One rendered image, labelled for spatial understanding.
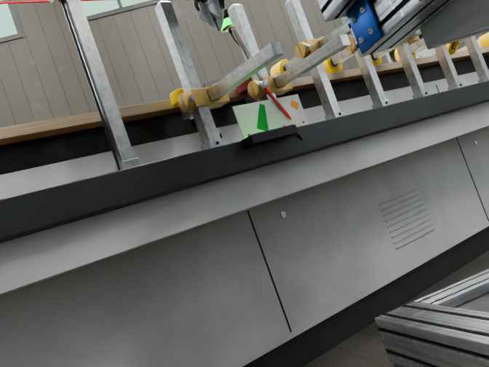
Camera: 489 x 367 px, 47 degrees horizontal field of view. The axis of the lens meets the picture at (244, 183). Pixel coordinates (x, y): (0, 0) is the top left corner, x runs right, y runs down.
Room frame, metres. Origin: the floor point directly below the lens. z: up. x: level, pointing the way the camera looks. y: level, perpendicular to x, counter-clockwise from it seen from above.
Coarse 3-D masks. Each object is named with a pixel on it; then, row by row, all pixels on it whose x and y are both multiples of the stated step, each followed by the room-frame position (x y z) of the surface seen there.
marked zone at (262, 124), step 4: (260, 104) 1.61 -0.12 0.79; (260, 108) 1.60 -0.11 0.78; (264, 108) 1.61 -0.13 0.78; (260, 112) 1.60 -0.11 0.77; (264, 112) 1.61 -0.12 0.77; (260, 116) 1.60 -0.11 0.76; (264, 116) 1.61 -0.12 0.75; (260, 120) 1.59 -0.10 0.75; (264, 120) 1.60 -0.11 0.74; (260, 124) 1.59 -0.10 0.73; (264, 124) 1.60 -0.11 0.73; (260, 128) 1.59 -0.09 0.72; (264, 128) 1.60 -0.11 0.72; (268, 128) 1.60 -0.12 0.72
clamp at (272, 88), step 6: (264, 78) 1.64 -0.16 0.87; (270, 78) 1.65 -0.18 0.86; (252, 84) 1.63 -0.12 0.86; (270, 84) 1.65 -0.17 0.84; (288, 84) 1.69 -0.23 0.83; (252, 90) 1.64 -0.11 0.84; (258, 90) 1.62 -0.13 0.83; (264, 90) 1.63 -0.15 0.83; (270, 90) 1.64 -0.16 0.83; (276, 90) 1.65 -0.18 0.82; (282, 90) 1.68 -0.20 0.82; (288, 90) 1.71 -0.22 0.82; (252, 96) 1.64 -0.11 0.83; (258, 96) 1.64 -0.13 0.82
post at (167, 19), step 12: (156, 12) 1.51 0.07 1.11; (168, 12) 1.49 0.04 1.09; (168, 24) 1.48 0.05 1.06; (168, 36) 1.50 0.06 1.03; (180, 36) 1.50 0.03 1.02; (180, 48) 1.49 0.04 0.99; (180, 60) 1.48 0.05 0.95; (180, 72) 1.50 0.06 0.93; (192, 72) 1.50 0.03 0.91; (192, 84) 1.49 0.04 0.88; (204, 108) 1.50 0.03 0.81; (204, 120) 1.49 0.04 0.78; (204, 132) 1.49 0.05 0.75; (216, 132) 1.50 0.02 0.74
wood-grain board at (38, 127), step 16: (480, 48) 2.77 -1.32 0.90; (384, 64) 2.28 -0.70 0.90; (400, 64) 2.34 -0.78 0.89; (416, 64) 2.41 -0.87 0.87; (432, 64) 2.56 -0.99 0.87; (304, 80) 1.98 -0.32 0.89; (336, 80) 2.11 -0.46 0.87; (240, 96) 1.80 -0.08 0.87; (96, 112) 1.49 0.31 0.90; (128, 112) 1.54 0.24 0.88; (144, 112) 1.57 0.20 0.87; (160, 112) 1.63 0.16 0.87; (176, 112) 1.70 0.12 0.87; (0, 128) 1.33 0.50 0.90; (16, 128) 1.35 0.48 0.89; (32, 128) 1.38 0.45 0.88; (48, 128) 1.40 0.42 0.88; (64, 128) 1.43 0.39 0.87; (80, 128) 1.49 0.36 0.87; (0, 144) 1.37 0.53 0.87
